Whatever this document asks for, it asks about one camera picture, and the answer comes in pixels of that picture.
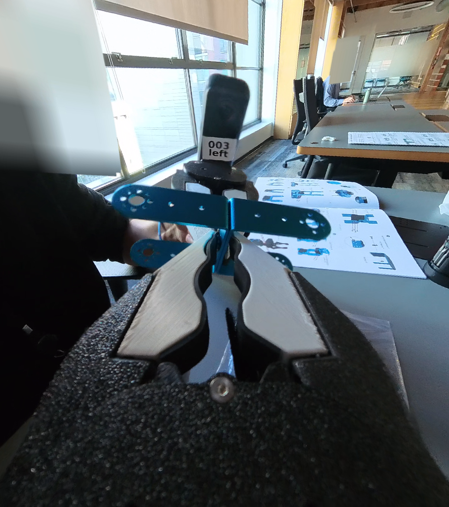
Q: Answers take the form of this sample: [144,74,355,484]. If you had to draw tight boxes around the beige roller blind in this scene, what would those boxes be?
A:
[94,0,249,45]

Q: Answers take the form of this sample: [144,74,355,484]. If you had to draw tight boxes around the white instruction booklet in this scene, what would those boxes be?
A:
[248,177,427,280]

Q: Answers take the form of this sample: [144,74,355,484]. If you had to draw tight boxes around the black desk cable cover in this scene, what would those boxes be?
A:
[389,216,449,260]

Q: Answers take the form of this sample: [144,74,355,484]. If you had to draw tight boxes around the clear plastic bag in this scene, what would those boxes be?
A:
[214,311,410,414]

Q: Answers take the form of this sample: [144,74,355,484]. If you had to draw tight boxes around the person's left hand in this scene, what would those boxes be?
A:
[162,223,194,245]

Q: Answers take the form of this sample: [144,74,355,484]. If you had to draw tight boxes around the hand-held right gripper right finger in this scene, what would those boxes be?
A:
[230,234,329,359]

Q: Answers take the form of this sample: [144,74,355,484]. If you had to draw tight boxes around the black office chair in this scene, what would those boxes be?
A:
[282,76,328,170]

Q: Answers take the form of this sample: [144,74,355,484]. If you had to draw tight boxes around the large window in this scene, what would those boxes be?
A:
[78,0,266,191]

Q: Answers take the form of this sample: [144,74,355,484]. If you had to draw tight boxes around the blue H-shaped metal bracket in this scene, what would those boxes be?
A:
[111,184,332,276]

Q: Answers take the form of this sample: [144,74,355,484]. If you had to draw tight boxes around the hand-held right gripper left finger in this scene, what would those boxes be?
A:
[116,232,215,362]

